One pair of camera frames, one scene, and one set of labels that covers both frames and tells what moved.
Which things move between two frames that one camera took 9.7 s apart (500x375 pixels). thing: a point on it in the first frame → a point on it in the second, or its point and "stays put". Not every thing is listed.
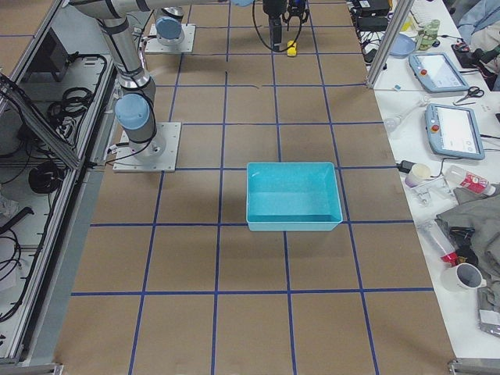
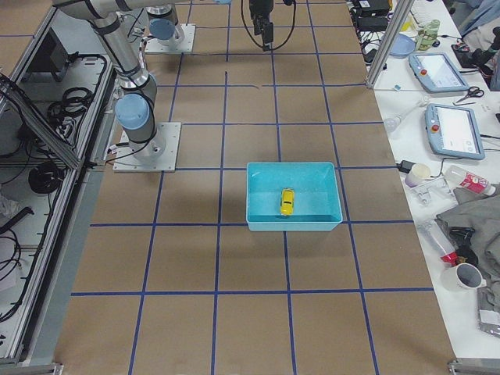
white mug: [464, 277] stays put
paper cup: [419, 173] stays put
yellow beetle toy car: [291, 51] → [287, 201]
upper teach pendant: [437, 73] stays put
